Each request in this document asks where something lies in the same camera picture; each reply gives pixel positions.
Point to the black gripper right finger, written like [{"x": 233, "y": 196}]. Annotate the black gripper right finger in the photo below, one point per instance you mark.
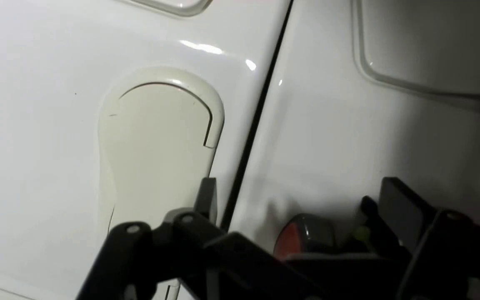
[{"x": 451, "y": 255}]

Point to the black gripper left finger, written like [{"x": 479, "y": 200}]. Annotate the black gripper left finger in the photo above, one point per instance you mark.
[{"x": 141, "y": 260}]

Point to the cream soap dispenser lid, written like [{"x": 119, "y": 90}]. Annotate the cream soap dispenser lid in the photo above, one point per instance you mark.
[{"x": 158, "y": 143}]

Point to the plain white washing machine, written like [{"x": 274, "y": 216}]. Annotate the plain white washing machine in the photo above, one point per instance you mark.
[{"x": 318, "y": 138}]

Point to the white washing machine with dispenser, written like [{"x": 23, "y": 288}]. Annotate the white washing machine with dispenser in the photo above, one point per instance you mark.
[{"x": 41, "y": 110}]

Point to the red and grey round object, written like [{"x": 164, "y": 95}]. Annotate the red and grey round object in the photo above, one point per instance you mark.
[{"x": 308, "y": 235}]

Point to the plain white washer lid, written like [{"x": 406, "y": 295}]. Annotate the plain white washer lid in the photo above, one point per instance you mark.
[{"x": 434, "y": 43}]

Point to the cream soap dispenser frame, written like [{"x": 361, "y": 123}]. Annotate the cream soap dispenser frame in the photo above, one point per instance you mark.
[{"x": 108, "y": 166}]

